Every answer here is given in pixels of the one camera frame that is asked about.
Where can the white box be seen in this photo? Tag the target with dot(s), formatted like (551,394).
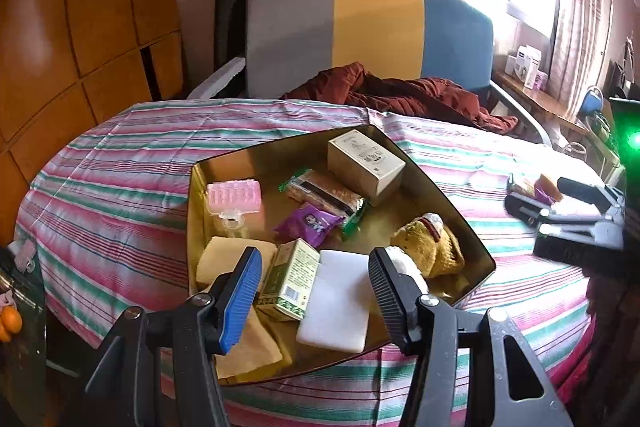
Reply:
(522,62)

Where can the white foam block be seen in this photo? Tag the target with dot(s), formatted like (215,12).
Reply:
(337,302)

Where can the gold metal tin tray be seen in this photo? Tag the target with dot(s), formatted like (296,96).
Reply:
(395,217)

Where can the orange fruit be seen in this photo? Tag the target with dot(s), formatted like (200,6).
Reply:
(10,323)

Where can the small purple packet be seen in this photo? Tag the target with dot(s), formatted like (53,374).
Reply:
(542,196)

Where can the orange snack packet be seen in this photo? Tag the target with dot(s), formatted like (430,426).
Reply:
(547,184)

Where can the white bed rail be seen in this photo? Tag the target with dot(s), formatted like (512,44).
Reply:
(215,79)

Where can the purple snack packet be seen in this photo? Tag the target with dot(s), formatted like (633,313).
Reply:
(307,224)

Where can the dark red blanket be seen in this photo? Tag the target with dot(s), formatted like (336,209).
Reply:
(400,92)

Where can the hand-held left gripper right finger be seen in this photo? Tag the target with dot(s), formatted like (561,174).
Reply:
(387,292)

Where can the beige cardboard box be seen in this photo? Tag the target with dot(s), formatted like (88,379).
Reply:
(365,164)

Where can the yellow plush toy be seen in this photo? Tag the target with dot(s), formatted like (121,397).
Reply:
(435,249)

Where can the blue chair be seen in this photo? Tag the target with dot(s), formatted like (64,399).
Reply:
(592,99)

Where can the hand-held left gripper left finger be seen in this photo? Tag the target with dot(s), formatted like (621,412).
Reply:
(245,297)

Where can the pink plastic clip case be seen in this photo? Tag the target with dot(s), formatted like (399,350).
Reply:
(234,199)

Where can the green tea box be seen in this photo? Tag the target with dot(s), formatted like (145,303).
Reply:
(290,279)

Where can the green wrapped biscuit pack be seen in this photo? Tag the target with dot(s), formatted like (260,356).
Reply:
(325,194)

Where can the grey metal bed rail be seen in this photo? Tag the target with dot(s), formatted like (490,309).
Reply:
(520,112)

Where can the white sock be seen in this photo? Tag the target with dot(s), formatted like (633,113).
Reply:
(407,259)

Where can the grey yellow blue headboard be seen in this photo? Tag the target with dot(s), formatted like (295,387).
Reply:
(350,32)

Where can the wooden wardrobe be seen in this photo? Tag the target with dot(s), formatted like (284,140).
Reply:
(75,17)

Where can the striped bedsheet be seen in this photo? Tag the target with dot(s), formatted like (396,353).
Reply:
(110,167)

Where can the glass side table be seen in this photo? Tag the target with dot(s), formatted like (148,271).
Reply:
(20,357)

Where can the small lilac box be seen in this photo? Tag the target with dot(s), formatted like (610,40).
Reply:
(539,81)

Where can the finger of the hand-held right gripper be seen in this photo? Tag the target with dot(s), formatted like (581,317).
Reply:
(580,191)
(525,209)

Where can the wooden desk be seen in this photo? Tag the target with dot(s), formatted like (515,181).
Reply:
(550,102)

